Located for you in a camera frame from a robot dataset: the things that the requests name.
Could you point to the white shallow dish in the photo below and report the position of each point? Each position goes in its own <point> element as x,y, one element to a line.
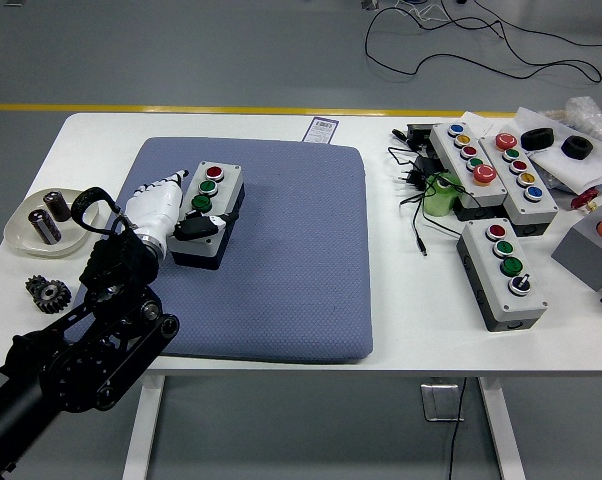
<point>21,230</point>

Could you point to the small black electronic module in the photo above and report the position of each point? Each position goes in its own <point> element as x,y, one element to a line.
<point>420,134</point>

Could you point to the grey four-button control box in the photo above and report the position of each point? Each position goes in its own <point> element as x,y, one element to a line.
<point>230,187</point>
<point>486,265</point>

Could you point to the blue-grey textured mat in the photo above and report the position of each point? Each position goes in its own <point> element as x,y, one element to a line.
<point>291,250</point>

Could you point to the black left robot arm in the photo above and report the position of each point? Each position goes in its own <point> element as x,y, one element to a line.
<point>116,270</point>

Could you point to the yellow floor tape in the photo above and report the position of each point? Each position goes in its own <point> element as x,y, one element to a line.
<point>181,108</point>

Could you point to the clear bubble wrap bag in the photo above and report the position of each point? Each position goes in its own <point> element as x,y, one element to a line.
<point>588,112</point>

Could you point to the red knob part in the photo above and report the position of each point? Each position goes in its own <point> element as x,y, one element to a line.
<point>583,200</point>

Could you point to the green tape roll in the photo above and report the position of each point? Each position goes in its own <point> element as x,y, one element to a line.
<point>438,202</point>

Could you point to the grey rectangular block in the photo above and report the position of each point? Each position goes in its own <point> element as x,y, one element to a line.
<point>581,255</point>

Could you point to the black power adapter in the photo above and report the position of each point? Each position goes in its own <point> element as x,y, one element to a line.
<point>426,166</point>

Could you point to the dark metal bevel gear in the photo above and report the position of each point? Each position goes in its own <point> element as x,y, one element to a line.
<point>48,296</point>

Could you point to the metal floor socket plate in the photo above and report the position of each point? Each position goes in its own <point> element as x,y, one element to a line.
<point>438,402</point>

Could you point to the white table leg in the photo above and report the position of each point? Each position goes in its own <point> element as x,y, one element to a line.
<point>503,430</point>
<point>143,430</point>

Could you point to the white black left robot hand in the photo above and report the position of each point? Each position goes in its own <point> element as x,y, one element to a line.
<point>153,212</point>

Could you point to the dark cylindrical capacitor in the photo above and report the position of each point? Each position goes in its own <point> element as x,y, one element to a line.
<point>56,206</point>
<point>43,226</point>

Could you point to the white paper sheet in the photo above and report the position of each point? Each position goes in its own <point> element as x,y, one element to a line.
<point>571,167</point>

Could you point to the purple-edged label card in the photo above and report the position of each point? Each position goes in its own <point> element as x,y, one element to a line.
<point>322,130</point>

